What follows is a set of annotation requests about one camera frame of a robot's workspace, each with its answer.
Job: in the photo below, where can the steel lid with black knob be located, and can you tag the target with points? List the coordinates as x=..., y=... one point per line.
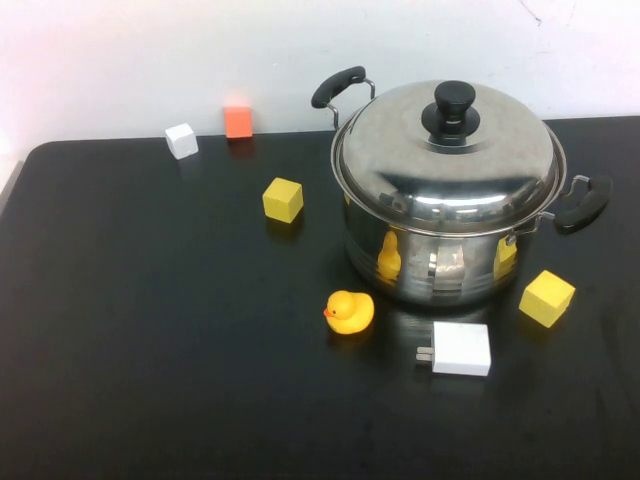
x=400, y=150

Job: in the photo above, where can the yellow foam cube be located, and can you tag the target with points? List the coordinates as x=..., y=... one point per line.
x=282, y=200
x=545, y=299

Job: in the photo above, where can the yellow rubber duck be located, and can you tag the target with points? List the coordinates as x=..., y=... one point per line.
x=350, y=314

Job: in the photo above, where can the orange foam cube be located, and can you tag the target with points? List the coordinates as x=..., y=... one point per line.
x=238, y=123

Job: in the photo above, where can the white foam cube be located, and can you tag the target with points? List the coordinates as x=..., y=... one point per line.
x=181, y=141

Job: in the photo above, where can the white power adapter plug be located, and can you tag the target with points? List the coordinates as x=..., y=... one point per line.
x=462, y=350

